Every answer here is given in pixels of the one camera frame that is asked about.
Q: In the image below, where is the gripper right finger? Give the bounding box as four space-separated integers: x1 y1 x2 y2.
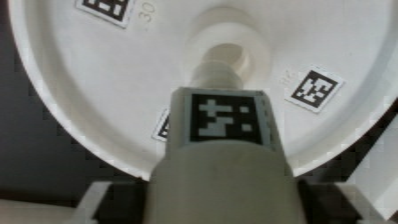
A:
295 179 387 224

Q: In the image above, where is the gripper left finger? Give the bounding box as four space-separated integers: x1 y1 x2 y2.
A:
68 181 146 224

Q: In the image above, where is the white table leg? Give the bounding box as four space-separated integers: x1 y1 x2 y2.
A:
144 43 306 224

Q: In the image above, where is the white round table top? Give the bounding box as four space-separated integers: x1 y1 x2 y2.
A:
7 0 398 178

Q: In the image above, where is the white L-shaped fence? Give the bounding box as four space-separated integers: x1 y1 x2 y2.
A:
0 116 398 224

